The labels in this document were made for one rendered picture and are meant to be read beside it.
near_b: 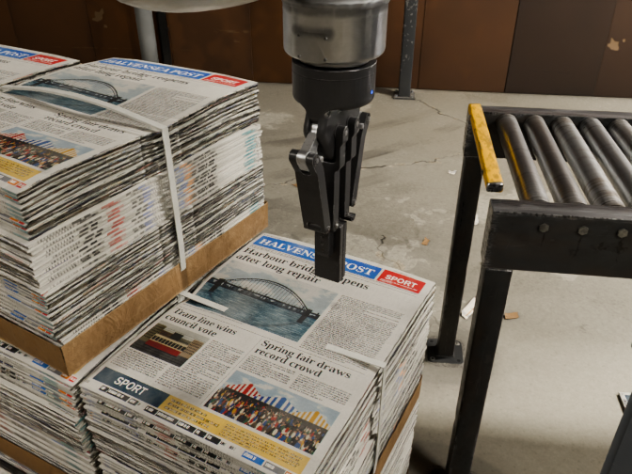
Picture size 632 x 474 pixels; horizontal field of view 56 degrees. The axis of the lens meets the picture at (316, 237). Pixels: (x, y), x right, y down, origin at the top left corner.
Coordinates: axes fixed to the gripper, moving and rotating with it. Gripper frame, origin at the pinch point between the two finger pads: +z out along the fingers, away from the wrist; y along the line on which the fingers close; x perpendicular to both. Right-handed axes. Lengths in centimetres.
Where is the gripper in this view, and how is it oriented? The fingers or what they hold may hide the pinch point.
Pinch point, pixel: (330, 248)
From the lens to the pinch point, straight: 63.7
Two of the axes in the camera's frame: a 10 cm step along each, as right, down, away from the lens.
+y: -4.7, 4.7, -7.5
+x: 8.8, 2.5, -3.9
